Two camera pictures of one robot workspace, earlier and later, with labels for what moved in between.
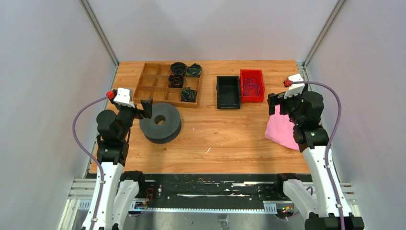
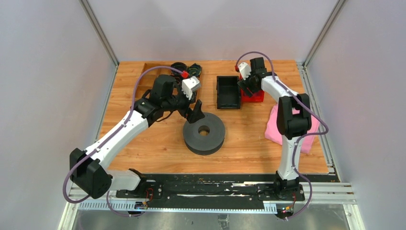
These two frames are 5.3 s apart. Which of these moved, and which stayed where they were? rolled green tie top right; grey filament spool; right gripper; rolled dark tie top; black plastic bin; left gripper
Moved: left gripper; grey filament spool; right gripper
Stayed: rolled dark tie top; black plastic bin; rolled green tie top right
